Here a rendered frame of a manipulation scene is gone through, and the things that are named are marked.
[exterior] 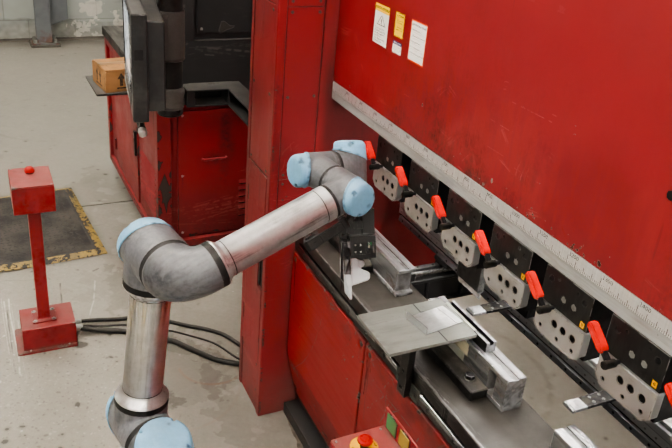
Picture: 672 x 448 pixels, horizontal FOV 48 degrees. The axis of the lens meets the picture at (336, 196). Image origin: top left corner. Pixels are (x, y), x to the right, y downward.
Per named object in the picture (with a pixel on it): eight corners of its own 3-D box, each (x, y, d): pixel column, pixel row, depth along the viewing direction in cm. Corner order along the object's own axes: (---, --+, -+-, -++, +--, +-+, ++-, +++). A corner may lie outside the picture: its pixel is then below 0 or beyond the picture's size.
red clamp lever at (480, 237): (474, 229, 183) (488, 267, 179) (488, 227, 184) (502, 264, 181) (470, 232, 184) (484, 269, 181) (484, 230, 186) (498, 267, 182)
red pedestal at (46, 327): (14, 331, 345) (-6, 163, 310) (72, 321, 355) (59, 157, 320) (18, 356, 329) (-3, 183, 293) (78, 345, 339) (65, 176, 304)
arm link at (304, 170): (314, 166, 158) (356, 162, 164) (286, 147, 166) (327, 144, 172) (309, 201, 161) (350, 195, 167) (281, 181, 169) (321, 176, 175)
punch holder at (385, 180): (371, 183, 238) (377, 134, 231) (395, 180, 241) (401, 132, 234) (394, 204, 226) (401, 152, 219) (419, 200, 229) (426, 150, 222)
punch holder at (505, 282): (481, 281, 189) (493, 222, 182) (509, 275, 193) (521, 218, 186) (518, 313, 177) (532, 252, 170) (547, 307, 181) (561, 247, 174)
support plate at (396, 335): (357, 317, 203) (357, 314, 202) (440, 301, 214) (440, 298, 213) (389, 357, 188) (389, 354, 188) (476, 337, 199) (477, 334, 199)
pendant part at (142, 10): (124, 82, 288) (121, -15, 273) (156, 81, 291) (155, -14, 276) (132, 123, 249) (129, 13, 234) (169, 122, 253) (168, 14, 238)
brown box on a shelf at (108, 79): (85, 77, 372) (84, 52, 366) (138, 75, 383) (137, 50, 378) (96, 96, 348) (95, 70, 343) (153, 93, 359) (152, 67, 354)
